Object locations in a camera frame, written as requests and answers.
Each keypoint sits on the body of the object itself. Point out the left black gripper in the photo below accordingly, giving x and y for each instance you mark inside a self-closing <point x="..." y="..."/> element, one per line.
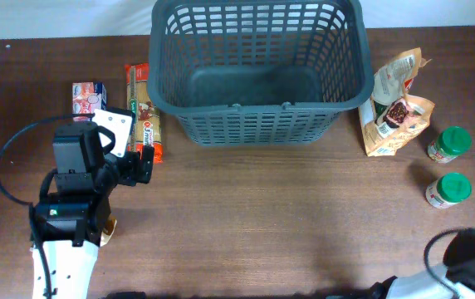
<point x="134" y="173"/>

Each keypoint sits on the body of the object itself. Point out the green lid jar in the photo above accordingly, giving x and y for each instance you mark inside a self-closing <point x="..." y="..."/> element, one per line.
<point x="451" y="143"/>
<point x="450" y="189"/>

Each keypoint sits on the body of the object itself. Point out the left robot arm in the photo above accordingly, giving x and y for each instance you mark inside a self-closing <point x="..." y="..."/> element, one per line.
<point x="74" y="207"/>

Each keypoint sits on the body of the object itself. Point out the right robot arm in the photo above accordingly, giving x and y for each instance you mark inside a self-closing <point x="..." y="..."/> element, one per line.
<point x="454" y="277"/>

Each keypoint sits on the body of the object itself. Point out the orange spaghetti packet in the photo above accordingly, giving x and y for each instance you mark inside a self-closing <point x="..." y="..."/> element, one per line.
<point x="146" y="125"/>

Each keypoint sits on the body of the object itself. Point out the small brown paper packet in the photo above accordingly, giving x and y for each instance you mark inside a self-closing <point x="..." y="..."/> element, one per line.
<point x="108" y="230"/>

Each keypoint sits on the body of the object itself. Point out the Kleenex tissue multipack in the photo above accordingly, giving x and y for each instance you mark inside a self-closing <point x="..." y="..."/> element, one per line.
<point x="88" y="97"/>

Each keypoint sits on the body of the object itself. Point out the grey plastic basket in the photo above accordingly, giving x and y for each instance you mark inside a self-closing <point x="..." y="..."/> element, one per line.
<point x="258" y="72"/>

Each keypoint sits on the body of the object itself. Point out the brown snack bag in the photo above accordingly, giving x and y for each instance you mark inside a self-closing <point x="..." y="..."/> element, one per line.
<point x="392" y="117"/>

